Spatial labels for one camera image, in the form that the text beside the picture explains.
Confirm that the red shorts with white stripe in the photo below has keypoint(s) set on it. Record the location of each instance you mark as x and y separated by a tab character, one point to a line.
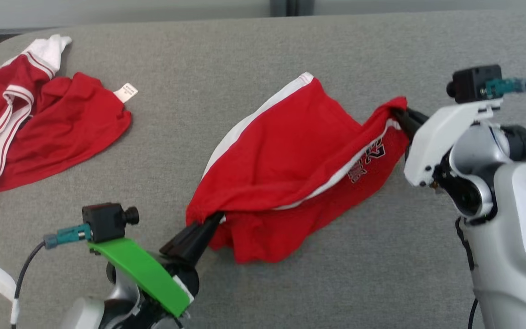
290	146

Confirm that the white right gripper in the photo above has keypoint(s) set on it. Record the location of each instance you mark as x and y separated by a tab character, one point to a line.
436	137

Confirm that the grey partition post with feet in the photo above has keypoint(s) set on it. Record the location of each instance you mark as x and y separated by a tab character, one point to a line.
290	7

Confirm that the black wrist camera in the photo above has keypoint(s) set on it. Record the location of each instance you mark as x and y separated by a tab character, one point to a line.
473	84
105	221

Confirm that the white and grey left arm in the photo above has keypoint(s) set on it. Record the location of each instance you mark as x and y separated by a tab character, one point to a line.
85	315

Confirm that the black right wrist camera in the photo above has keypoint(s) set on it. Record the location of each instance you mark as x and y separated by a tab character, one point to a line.
473	84

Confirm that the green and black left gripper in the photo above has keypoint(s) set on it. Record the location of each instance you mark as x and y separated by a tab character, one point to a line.
144	269

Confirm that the red shirt with white sleeves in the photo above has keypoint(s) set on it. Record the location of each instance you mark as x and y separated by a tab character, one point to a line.
71	123

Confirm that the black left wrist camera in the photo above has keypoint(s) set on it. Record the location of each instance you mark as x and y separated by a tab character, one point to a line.
105	221

